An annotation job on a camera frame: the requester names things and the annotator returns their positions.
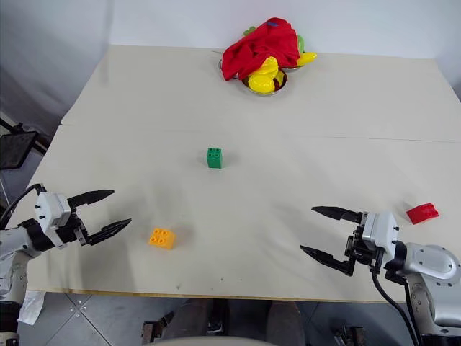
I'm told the pointed yellow plastic toy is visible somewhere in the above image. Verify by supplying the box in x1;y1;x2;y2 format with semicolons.
295;51;319;68

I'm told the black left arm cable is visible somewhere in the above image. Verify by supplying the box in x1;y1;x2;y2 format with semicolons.
0;183;47;230

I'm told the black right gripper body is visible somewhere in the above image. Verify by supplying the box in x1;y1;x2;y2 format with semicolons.
344;212;383;272

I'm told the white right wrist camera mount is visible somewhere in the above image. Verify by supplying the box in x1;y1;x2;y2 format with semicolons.
360;210;400;259

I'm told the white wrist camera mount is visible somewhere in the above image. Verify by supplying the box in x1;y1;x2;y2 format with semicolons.
35;192;73;241
360;210;400;259

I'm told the red toy building block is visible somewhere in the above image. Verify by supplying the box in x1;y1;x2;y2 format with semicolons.
406;203;441;226

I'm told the dark metal foot bracket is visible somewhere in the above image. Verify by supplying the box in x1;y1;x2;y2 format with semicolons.
331;323;365;346
141;311;175;345

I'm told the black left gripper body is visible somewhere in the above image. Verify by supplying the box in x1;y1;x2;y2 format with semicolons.
53;208;91;250

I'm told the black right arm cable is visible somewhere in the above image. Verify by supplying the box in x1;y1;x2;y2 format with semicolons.
370;269;423;346

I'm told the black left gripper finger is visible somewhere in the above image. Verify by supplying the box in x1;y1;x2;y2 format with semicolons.
87;218;133;247
67;189;116;210

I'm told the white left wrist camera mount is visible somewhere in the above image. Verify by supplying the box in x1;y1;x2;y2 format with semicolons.
35;192;73;241

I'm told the metal bowl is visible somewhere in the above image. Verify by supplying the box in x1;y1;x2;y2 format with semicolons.
240;67;290;97

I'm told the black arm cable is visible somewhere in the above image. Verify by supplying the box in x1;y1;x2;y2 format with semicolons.
0;183;47;230
370;269;423;346

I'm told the yellow toy building block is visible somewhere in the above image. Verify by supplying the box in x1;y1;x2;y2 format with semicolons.
148;227;177;251

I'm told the black metal stand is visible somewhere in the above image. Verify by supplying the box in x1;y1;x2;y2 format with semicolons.
0;117;50;171

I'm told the large yellow plastic toy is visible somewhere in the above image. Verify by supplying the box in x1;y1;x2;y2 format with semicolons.
247;70;278;95

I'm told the green toy building block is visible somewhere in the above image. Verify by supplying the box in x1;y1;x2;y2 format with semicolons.
206;146;223;169

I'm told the red cloth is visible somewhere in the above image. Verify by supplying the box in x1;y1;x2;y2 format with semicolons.
220;16;302;82

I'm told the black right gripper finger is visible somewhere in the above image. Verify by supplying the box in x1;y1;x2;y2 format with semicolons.
310;205;363;223
299;244;357;278

